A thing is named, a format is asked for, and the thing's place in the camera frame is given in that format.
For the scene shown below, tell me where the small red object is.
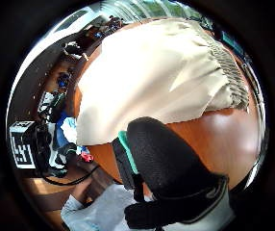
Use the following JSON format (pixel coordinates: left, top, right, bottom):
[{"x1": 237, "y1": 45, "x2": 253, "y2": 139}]
[{"x1": 80, "y1": 151, "x2": 95, "y2": 164}]

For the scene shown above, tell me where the cream cloth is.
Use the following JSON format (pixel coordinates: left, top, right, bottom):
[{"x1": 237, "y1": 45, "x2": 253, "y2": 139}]
[{"x1": 75, "y1": 17, "x2": 251, "y2": 147}]

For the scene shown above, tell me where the the person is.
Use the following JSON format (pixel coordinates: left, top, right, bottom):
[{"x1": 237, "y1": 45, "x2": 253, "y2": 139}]
[{"x1": 60, "y1": 174, "x2": 238, "y2": 231}]

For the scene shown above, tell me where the blue and white cloth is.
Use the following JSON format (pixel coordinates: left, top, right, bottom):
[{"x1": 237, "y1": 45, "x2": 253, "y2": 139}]
[{"x1": 54, "y1": 111, "x2": 91, "y2": 156}]

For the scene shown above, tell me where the white marker cube left glove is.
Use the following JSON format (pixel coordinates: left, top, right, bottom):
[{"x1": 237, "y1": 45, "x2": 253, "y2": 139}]
[{"x1": 9, "y1": 119, "x2": 38, "y2": 170}]

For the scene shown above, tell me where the black cable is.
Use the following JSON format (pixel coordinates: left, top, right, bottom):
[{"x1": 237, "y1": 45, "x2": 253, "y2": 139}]
[{"x1": 41, "y1": 164, "x2": 101, "y2": 188}]

